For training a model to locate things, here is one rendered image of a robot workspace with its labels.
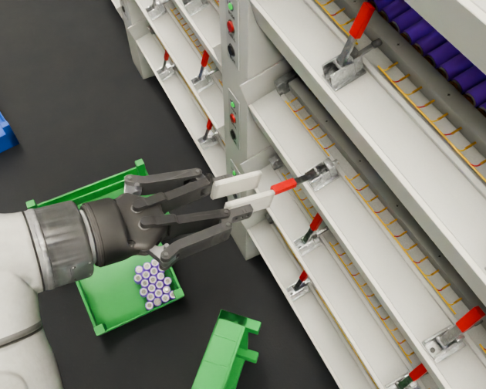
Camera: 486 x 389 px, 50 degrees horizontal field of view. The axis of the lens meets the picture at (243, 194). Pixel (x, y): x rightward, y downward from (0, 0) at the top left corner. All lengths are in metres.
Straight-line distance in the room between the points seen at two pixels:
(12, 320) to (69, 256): 0.08
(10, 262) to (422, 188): 0.40
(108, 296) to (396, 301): 0.74
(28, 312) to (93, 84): 1.20
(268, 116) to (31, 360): 0.48
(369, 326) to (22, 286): 0.52
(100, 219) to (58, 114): 1.08
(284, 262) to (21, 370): 0.66
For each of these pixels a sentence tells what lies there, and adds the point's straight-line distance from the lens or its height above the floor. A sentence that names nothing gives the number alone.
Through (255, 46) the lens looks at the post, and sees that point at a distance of 0.77.
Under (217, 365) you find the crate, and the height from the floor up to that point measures 0.20.
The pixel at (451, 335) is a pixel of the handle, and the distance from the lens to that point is 0.64.
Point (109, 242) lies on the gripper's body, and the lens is 0.59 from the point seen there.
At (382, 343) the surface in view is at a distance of 0.86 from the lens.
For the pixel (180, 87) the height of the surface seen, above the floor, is 0.16.
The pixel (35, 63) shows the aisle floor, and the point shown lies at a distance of 1.84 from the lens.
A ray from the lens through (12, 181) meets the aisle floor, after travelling 1.54.
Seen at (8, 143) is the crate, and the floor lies 0.02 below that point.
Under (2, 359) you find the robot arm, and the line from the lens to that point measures 0.57.
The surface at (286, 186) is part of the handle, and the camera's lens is 0.71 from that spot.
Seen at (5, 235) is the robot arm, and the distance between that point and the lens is 0.57.
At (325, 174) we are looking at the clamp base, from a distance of 0.73.
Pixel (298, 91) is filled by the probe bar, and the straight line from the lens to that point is 0.81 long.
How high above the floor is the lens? 1.15
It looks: 56 degrees down
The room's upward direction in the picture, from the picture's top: straight up
